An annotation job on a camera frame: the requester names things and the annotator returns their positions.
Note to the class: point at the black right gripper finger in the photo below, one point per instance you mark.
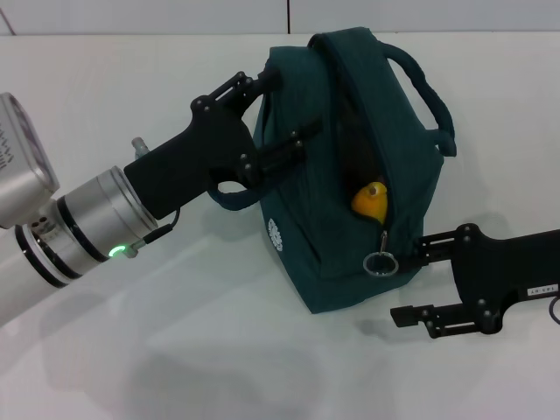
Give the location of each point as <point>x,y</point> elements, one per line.
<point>442,321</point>
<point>437,249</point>

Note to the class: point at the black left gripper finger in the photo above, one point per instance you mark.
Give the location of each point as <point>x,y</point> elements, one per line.
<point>280,153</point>
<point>240,92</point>

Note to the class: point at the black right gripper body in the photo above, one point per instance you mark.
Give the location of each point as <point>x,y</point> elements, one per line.
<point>503,271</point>

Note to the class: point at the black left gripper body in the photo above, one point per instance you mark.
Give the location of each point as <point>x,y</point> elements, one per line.
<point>192,162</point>

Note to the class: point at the dark blue insulated lunch bag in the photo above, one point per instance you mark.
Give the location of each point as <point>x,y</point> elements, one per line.
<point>315,219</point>

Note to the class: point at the yellow toy banana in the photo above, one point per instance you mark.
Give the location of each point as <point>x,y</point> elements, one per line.
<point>369,203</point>

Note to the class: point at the silver cylindrical plug stub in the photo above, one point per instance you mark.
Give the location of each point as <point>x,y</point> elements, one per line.
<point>140,148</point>

